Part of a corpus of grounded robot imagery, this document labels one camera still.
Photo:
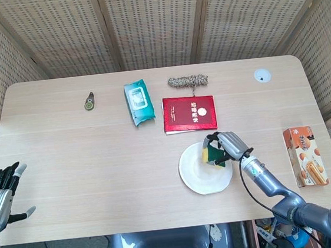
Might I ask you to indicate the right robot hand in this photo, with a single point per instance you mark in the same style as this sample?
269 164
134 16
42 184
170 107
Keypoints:
231 145

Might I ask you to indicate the green wet wipes pack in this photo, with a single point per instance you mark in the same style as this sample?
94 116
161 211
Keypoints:
139 103

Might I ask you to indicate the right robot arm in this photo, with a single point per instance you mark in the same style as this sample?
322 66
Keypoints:
289 200

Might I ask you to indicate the white round plate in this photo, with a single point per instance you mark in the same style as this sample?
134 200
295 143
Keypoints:
197 177

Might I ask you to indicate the red certificate booklet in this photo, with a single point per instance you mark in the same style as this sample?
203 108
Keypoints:
188 114

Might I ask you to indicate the olive green correction tape dispenser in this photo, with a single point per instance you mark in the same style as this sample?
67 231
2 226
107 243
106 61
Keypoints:
89 102

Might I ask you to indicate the grey robot torso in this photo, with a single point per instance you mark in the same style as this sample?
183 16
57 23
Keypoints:
163 247

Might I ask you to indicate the orange snack box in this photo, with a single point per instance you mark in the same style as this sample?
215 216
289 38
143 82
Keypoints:
305 156

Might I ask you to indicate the yellow green sponge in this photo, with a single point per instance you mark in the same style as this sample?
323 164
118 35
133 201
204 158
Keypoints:
214 154

